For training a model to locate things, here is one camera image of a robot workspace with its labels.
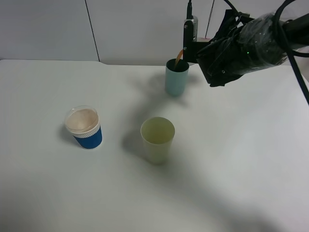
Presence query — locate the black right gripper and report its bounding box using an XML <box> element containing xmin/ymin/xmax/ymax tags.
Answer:
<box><xmin>197</xmin><ymin>36</ymin><xmax>249</xmax><ymax>87</ymax></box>

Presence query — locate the clear plastic drink bottle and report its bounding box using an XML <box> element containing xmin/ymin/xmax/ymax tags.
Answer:
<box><xmin>197</xmin><ymin>37</ymin><xmax>211</xmax><ymax>42</ymax></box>

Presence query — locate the black wrapped robot arm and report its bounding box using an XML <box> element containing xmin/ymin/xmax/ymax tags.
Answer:
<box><xmin>196</xmin><ymin>10</ymin><xmax>287</xmax><ymax>87</ymax></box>

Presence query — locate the teal plastic cup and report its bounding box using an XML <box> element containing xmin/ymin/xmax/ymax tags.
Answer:
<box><xmin>165</xmin><ymin>58</ymin><xmax>189</xmax><ymax>97</ymax></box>

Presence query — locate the pale green plastic cup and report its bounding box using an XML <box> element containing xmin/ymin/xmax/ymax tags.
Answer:
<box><xmin>140</xmin><ymin>117</ymin><xmax>175</xmax><ymax>165</ymax></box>

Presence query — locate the blue sleeved clear cup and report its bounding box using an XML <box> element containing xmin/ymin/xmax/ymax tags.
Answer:
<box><xmin>64</xmin><ymin>106</ymin><xmax>103</xmax><ymax>149</ymax></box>

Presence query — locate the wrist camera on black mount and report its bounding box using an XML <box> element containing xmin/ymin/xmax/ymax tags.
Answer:
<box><xmin>183</xmin><ymin>16</ymin><xmax>209</xmax><ymax>63</ymax></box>

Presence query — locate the black camera cable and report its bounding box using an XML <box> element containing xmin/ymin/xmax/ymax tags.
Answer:
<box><xmin>187</xmin><ymin>0</ymin><xmax>309</xmax><ymax>104</ymax></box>

